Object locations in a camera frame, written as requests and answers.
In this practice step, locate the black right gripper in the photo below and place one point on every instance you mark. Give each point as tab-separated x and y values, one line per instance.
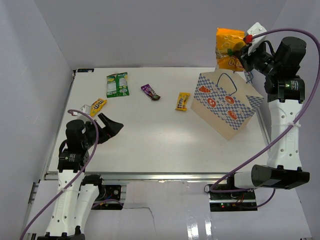
243	51

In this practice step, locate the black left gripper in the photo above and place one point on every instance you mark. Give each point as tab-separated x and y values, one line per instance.
112	127

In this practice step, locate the orange snack bag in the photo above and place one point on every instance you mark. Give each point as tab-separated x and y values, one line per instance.
228	41

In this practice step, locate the yellow M&M packet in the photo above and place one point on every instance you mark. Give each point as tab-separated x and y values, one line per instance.
181	104
97	106

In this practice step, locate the green snack bag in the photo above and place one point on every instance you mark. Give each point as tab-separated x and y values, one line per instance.
117	85

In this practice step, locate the purple candy bar wrapper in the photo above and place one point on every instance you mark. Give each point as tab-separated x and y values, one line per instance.
147	89

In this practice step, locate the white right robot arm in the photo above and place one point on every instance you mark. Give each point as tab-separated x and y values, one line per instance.
285	96

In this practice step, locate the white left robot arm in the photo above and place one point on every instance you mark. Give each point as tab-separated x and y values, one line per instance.
77	192

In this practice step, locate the checkered paper bag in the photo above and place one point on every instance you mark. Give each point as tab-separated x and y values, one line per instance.
225	101

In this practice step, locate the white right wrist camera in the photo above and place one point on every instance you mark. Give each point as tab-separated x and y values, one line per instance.
255	30

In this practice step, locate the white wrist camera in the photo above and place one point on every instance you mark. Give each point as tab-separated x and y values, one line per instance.
255	30
85	109

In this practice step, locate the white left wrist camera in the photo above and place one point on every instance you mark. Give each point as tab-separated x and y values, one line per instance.
85	109

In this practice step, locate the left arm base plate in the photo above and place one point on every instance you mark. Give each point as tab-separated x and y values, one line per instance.
110	198

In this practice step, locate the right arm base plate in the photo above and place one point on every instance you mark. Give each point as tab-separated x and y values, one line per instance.
231	201

